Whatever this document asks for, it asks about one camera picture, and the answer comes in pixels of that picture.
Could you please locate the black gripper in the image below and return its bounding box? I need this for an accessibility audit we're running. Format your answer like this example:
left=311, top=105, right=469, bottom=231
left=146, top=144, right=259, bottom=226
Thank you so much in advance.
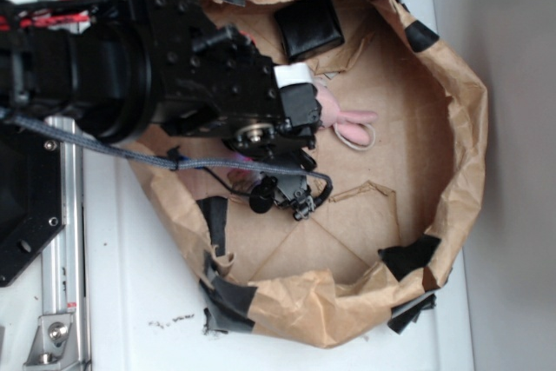
left=147, top=0, right=321, bottom=161

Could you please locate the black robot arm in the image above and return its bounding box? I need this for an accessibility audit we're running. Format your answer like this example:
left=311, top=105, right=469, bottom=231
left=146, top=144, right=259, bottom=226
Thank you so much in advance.
left=1, top=0, right=321, bottom=160

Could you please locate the black leather pouch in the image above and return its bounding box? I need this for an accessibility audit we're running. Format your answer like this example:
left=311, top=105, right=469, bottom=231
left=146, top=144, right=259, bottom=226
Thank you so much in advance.
left=274, top=0, right=345, bottom=63

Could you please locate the pink plush bunny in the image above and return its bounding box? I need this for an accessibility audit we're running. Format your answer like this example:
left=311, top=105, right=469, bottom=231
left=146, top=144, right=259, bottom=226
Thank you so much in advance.
left=313, top=78, right=378, bottom=151

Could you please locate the grey braided cable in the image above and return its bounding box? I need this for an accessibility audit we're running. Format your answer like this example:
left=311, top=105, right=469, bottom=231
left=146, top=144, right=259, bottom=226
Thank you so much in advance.
left=0, top=106, right=334, bottom=207

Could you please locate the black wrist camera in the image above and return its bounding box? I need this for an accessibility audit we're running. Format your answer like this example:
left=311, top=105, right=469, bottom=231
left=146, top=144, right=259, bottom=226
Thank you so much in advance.
left=248, top=169, right=332, bottom=221

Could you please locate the crumpled brown paper enclosure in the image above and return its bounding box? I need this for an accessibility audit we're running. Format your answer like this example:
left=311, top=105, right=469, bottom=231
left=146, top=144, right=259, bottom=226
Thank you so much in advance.
left=132, top=0, right=488, bottom=348

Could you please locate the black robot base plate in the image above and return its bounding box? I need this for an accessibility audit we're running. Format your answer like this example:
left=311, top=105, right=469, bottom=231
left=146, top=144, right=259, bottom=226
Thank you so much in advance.
left=0, top=125, right=63, bottom=288

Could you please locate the aluminium extrusion rail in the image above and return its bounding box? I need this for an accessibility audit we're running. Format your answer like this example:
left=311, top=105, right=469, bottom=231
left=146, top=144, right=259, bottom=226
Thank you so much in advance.
left=22, top=0, right=92, bottom=371

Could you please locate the silver corner bracket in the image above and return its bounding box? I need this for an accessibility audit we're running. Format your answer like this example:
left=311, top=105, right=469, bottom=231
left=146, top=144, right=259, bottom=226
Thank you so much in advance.
left=23, top=313, right=79, bottom=370

